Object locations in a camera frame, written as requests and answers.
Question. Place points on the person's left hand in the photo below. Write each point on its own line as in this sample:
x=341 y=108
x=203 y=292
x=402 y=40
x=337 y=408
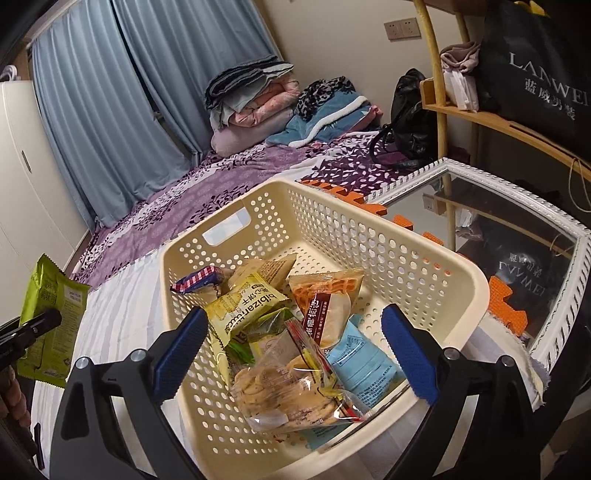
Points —
x=11 y=392

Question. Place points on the folded pink blanket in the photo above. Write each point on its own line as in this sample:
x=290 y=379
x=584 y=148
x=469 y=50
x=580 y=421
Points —
x=268 y=108

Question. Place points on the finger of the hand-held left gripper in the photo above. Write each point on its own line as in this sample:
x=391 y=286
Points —
x=34 y=325

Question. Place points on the stack of folded bedding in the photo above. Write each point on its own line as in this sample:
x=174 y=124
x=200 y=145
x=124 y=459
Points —
x=244 y=83

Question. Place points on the wall socket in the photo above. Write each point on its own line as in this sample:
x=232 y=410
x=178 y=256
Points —
x=401 y=28

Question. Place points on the cream perforated plastic basket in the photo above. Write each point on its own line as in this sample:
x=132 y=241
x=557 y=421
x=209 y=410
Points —
x=369 y=240

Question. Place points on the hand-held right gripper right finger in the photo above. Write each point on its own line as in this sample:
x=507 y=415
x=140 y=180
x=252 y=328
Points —
x=408 y=350

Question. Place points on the blue fleece garment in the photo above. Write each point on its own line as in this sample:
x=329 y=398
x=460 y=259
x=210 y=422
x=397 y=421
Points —
x=323 y=124

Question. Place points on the navy packet with striped edge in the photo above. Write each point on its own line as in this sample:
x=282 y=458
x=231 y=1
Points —
x=196 y=279

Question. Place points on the wooden shelf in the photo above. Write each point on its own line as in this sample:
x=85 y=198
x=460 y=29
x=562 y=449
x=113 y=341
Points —
x=508 y=122

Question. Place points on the beige bag of orange waffles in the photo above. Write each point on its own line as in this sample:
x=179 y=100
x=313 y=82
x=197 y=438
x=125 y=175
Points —
x=323 y=314

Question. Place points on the clear bag of crackers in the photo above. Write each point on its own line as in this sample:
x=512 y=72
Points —
x=277 y=392

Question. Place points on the blue-grey curtain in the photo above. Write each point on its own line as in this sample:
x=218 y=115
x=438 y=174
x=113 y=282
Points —
x=115 y=92

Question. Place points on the beige crinkled snack bag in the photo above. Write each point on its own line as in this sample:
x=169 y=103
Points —
x=268 y=270

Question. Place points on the long green biscuit packet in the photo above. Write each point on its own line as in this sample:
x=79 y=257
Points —
x=55 y=295

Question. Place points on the white framed mirror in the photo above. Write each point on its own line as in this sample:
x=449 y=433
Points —
x=508 y=221

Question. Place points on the purple floral bedsheet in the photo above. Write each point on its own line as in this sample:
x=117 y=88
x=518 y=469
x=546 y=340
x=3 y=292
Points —
x=184 y=203

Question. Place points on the pink cloth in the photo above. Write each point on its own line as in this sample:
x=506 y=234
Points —
x=459 y=55

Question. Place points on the white wardrobe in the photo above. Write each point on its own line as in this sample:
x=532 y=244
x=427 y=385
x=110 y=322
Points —
x=27 y=184

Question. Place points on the green orange snack packet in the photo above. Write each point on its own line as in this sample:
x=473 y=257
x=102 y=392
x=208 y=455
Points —
x=242 y=353

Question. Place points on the lavender pillow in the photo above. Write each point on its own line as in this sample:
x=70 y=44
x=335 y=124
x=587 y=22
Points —
x=249 y=134

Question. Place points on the small yellow snack packet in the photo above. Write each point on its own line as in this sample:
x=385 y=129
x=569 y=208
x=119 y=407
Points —
x=244 y=300

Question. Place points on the leopard print cloth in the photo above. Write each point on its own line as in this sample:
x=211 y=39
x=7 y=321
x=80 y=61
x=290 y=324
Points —
x=323 y=94

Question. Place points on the orange foam mat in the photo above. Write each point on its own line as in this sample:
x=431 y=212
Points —
x=503 y=300

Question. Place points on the black handbag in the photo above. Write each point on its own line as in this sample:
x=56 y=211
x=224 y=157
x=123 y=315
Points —
x=411 y=115

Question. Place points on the white cloth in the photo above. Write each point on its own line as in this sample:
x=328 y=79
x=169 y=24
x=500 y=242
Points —
x=461 y=90

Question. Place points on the black shopping bag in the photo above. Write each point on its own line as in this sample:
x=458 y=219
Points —
x=531 y=46

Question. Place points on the light blue snack packet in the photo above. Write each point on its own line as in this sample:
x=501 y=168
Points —
x=364 y=364

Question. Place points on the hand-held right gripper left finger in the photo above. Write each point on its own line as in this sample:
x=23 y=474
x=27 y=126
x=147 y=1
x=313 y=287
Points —
x=182 y=350

